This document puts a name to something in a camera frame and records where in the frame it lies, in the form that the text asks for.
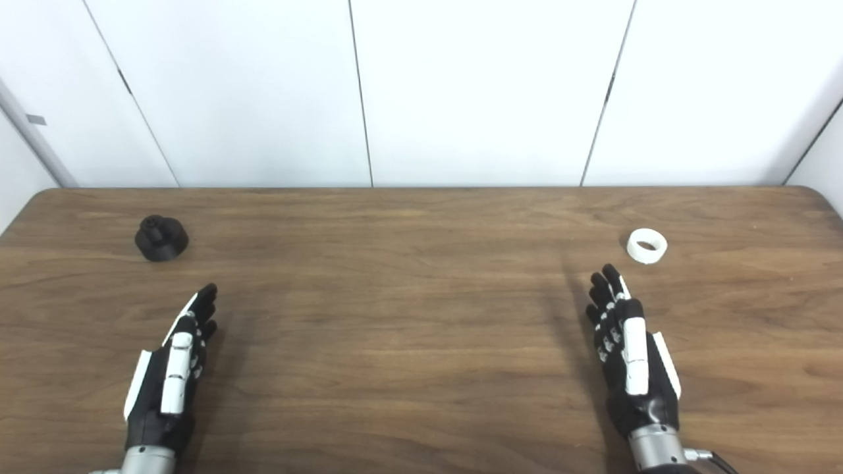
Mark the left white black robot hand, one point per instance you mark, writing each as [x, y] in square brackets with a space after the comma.
[151, 401]

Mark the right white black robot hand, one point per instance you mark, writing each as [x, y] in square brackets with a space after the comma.
[649, 401]

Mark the round black part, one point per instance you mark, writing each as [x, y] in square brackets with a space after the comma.
[161, 240]

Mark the grey wall corner post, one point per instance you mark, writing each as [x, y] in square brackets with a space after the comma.
[36, 128]

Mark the small grey wall tag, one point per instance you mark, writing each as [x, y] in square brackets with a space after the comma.
[36, 120]

